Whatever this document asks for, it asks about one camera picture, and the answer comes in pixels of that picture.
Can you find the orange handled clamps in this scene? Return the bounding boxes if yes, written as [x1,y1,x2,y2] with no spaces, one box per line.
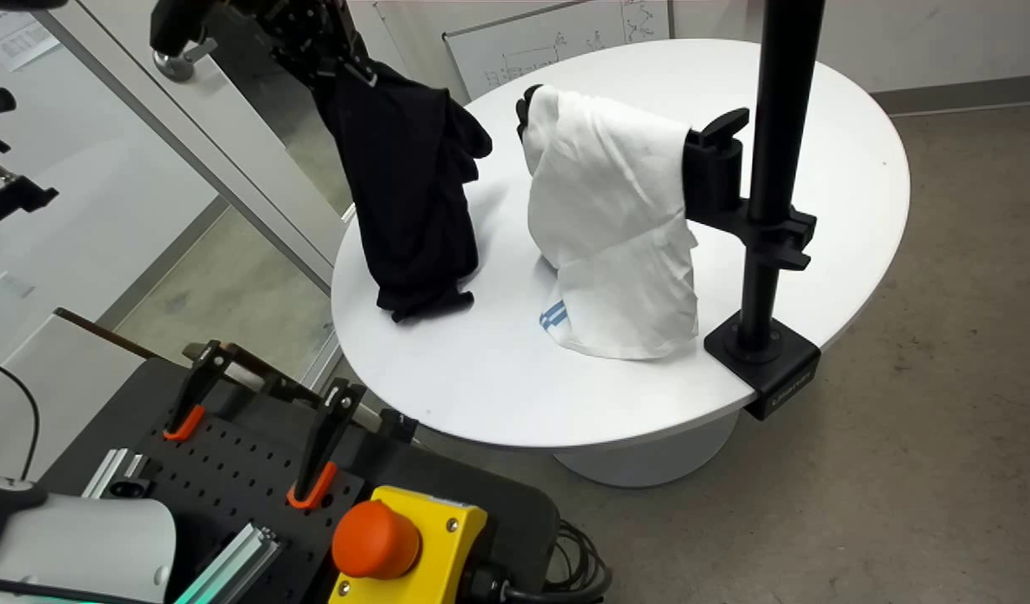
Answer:
[203,342,421,444]

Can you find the silver aluminium extrusion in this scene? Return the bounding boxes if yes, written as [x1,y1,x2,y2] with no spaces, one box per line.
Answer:
[77,446,155,500]
[172,520,286,604]

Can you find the black camera on pole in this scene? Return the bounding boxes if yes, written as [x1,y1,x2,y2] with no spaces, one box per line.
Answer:
[682,103,756,227]

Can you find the black perforated base board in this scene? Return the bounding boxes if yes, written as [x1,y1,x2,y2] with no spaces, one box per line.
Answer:
[38,356,567,604]

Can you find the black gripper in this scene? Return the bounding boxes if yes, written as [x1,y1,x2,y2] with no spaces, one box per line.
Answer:
[237,0,380,95]

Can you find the yellow emergency stop button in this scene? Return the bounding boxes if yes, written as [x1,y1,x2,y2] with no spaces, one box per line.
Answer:
[326,481,493,604]

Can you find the black pole table clamp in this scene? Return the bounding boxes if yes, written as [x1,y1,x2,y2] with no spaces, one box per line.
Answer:
[701,309,825,424]

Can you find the black cloth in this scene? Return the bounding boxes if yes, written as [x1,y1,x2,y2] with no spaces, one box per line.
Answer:
[307,55,495,328]

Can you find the thin black cable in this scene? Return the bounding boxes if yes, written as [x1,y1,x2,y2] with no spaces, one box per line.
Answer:
[0,348,42,488]

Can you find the white cloth cover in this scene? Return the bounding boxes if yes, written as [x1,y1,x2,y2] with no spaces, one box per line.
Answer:
[513,78,706,365]

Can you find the orange handled bar clamp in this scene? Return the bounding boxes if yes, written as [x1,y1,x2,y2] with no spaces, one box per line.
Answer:
[286,378,366,516]
[157,340,240,451]

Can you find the black cable bundle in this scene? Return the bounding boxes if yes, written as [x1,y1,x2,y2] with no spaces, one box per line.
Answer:
[465,516,612,604]

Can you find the thick black stand pole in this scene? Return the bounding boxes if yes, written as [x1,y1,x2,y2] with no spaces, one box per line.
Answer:
[725,0,829,340]

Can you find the white table pedestal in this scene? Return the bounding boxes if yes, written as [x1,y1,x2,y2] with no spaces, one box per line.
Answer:
[550,417,740,490]

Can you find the grey metal frame beam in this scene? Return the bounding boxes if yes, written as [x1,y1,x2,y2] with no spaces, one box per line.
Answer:
[38,0,356,292]

